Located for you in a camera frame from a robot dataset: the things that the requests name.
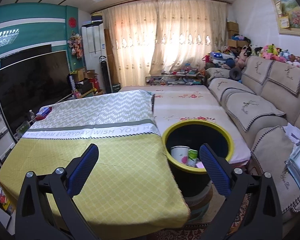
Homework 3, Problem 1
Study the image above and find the green capped plastic bottle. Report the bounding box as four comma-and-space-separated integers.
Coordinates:
187, 149, 198, 167

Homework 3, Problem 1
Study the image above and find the colourful paper cup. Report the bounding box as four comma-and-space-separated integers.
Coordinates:
171, 146, 190, 165

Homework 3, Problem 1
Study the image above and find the pink carton box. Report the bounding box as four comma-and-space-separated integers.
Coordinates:
196, 161, 204, 169

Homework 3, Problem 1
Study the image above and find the yellow rimmed black trash bin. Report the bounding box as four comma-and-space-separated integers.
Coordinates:
162, 119, 235, 198

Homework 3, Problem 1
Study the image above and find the yellow green patterned tablecloth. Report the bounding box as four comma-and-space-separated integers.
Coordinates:
0, 90, 190, 239

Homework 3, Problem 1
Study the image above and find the clear water bottle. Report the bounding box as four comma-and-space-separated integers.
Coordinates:
29, 110, 36, 124

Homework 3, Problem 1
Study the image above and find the red blue card box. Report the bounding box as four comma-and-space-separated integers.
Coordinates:
36, 107, 52, 121

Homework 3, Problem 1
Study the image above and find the beige sectional sofa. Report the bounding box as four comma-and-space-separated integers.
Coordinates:
208, 56, 300, 225

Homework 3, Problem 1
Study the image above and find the black flat television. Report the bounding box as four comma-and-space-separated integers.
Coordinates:
0, 50, 72, 134

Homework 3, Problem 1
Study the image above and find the floral white mattress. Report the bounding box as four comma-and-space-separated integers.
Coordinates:
120, 86, 251, 166

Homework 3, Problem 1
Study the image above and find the black tower fan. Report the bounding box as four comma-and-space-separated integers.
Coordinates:
99, 55, 112, 94

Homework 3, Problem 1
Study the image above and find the low shelf of books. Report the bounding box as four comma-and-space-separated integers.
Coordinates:
145, 67, 205, 86

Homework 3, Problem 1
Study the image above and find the pile of plush toys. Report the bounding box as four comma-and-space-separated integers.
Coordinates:
202, 39, 300, 70

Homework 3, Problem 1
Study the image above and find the artificial flower bouquet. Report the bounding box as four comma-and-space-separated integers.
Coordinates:
68, 31, 83, 59

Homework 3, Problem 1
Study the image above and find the cardboard boxes stack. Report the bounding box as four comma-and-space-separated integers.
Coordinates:
226, 22, 250, 48

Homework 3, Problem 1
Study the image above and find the framed flower painting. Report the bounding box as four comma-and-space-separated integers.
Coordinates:
272, 0, 300, 36

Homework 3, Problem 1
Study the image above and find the cream embroidered curtain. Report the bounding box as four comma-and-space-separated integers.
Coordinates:
102, 0, 228, 86

